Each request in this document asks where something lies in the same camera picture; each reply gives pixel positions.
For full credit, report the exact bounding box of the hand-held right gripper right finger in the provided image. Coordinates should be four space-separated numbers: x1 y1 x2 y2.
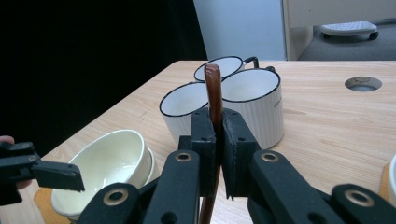
221 107 262 200

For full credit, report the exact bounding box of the brown wooden spoon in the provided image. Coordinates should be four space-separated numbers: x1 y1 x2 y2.
198 63 224 224

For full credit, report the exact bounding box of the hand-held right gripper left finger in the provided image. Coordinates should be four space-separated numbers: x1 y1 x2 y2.
178 106 218 198

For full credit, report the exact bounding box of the low wheeled platform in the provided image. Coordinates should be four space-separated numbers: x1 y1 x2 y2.
320 21 380 41

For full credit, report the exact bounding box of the black curtain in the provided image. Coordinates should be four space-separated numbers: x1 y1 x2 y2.
0 0 208 157

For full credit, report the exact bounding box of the grey table cable grommet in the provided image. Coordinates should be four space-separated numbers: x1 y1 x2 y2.
344 76 383 92

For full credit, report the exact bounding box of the white black-rimmed mug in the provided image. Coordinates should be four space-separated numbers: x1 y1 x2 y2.
159 81 213 146
193 55 260 82
219 65 285 150

